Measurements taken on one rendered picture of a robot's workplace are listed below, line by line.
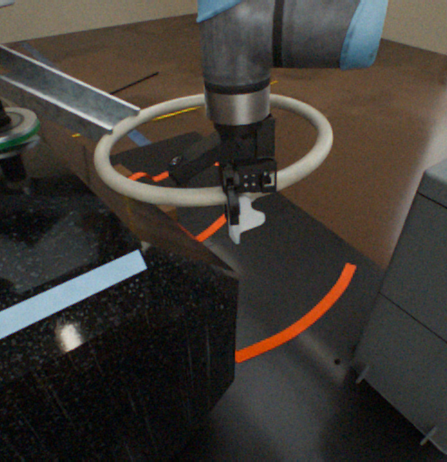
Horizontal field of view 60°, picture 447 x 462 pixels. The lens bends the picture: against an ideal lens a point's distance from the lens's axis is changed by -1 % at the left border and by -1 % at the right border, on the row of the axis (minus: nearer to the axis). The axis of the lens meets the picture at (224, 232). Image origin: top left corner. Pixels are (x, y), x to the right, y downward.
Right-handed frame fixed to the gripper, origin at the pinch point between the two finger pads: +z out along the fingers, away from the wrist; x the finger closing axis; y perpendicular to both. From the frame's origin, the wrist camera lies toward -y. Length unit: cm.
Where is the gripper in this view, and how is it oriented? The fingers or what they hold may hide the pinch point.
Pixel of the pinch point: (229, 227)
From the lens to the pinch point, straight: 68.1
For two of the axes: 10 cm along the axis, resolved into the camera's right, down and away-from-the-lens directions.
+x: -1.4, -6.1, 7.8
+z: 0.6, 7.8, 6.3
